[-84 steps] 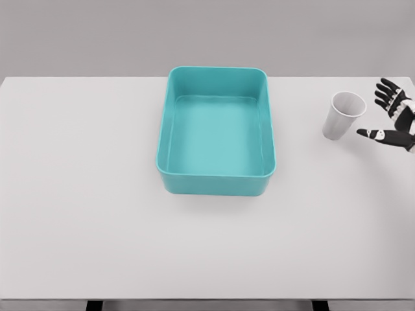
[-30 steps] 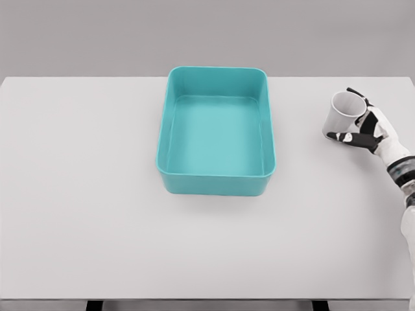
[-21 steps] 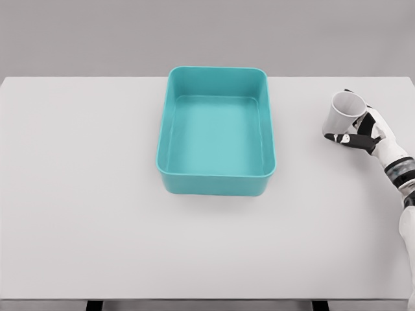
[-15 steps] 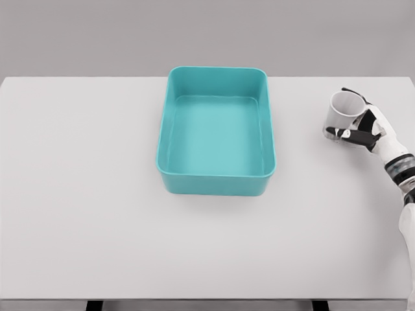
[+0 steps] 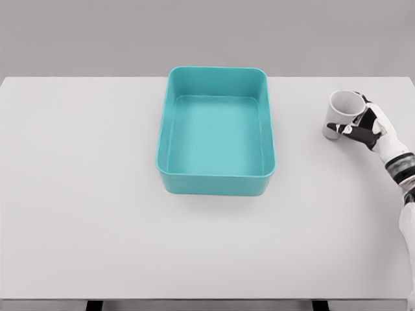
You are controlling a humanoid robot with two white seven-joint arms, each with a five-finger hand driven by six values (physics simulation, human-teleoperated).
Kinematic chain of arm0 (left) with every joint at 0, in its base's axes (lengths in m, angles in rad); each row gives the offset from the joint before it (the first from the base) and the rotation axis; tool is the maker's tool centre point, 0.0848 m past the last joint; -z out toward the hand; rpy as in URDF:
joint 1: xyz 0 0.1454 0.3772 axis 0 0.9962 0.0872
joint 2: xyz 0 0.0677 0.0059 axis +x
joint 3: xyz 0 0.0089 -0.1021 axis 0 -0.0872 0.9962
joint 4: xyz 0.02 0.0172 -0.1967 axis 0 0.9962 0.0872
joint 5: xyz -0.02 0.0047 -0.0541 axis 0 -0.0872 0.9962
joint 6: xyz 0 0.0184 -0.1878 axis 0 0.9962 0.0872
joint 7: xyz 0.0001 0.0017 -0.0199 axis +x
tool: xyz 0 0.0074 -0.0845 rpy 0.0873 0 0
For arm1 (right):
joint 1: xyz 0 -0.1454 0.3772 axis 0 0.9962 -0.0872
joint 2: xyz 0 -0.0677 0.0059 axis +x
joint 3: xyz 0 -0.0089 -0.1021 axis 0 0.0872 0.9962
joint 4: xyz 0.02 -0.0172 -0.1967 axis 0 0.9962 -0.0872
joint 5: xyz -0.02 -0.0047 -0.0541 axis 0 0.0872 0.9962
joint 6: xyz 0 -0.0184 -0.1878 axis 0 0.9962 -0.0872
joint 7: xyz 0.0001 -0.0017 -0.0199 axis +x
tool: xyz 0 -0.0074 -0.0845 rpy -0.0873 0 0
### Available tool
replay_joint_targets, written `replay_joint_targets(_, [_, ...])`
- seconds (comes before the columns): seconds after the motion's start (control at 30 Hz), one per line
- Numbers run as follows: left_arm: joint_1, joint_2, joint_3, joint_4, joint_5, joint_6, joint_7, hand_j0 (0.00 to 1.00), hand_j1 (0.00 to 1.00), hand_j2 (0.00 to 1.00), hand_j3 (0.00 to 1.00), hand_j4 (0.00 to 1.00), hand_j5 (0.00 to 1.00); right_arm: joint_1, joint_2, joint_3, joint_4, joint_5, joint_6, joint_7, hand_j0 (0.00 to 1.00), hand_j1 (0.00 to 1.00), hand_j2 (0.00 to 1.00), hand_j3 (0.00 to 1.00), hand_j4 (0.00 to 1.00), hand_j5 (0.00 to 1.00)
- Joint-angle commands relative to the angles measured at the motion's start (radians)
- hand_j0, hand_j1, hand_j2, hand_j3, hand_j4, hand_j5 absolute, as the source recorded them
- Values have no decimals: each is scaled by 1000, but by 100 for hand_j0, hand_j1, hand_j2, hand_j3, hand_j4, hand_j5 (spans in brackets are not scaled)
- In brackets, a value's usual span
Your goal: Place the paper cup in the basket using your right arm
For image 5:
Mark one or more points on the teal plastic basket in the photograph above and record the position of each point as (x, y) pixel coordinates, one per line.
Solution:
(215, 129)

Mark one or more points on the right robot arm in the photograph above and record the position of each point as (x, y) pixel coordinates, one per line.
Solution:
(400, 181)

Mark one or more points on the white paper cup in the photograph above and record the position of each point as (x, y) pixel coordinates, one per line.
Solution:
(343, 105)

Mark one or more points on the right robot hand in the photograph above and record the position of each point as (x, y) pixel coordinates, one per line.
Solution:
(373, 124)

